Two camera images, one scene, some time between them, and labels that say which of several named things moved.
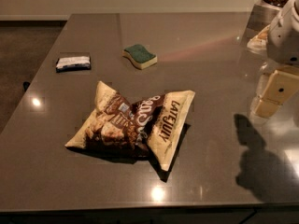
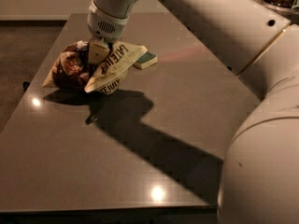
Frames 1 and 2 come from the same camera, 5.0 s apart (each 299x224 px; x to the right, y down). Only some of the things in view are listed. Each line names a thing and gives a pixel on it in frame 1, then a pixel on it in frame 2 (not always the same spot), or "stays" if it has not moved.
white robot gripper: [284, 39] → [105, 25]
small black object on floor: [25, 85] stays
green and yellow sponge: [139, 56] stays
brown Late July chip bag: [148, 128] → [73, 67]
